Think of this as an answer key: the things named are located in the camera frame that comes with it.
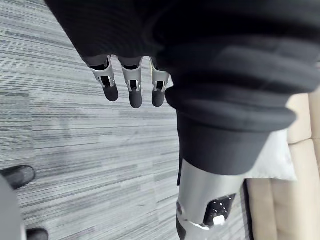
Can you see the dark robot right foot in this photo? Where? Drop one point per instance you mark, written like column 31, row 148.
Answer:
column 37, row 234

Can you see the white square cushion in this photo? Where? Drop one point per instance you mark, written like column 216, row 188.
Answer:
column 275, row 160

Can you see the beige leather sofa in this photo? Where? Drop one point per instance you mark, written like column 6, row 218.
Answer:
column 287, row 212

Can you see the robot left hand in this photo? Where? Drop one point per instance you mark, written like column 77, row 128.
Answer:
column 225, row 62

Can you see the dark robot foot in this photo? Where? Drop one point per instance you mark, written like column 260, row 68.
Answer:
column 37, row 234
column 18, row 176

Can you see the silver robot left leg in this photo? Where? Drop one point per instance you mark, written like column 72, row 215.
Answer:
column 8, row 212

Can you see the dark robot left foot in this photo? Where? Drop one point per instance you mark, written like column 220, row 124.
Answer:
column 18, row 176

